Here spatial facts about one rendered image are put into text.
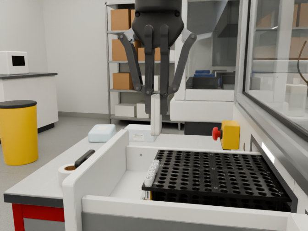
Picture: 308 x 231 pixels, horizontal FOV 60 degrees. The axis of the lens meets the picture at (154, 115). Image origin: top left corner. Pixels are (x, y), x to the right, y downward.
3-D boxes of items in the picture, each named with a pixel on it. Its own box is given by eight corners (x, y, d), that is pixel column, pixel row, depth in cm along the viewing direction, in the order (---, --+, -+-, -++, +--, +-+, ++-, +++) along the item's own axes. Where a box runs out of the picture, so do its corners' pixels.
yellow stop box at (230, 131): (220, 149, 76) (221, 124, 75) (218, 142, 83) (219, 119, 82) (239, 150, 75) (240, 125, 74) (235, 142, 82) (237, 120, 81)
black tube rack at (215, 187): (141, 224, 42) (141, 186, 40) (158, 177, 59) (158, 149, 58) (293, 239, 38) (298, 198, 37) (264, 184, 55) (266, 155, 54)
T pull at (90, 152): (74, 168, 48) (73, 162, 47) (90, 154, 55) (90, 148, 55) (93, 170, 47) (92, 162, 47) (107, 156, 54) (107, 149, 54)
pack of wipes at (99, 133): (111, 142, 109) (111, 132, 108) (87, 142, 109) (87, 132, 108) (116, 133, 124) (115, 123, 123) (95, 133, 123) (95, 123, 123)
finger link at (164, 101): (161, 84, 46) (178, 84, 45) (161, 112, 47) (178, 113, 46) (160, 85, 44) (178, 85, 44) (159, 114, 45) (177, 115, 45)
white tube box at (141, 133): (123, 140, 112) (123, 128, 111) (129, 135, 120) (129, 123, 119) (153, 142, 109) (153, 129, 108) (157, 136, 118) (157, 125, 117)
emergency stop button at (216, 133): (212, 142, 78) (212, 129, 77) (211, 138, 82) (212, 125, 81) (222, 142, 77) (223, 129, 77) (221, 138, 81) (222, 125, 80)
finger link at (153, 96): (155, 95, 44) (151, 95, 44) (154, 136, 45) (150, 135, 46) (158, 93, 47) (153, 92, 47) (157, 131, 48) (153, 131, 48)
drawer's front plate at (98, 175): (66, 252, 38) (61, 181, 36) (122, 171, 66) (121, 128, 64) (78, 254, 38) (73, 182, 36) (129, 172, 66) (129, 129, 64)
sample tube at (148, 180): (144, 206, 41) (143, 178, 40) (145, 202, 42) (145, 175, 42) (151, 207, 41) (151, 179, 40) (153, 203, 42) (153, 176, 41)
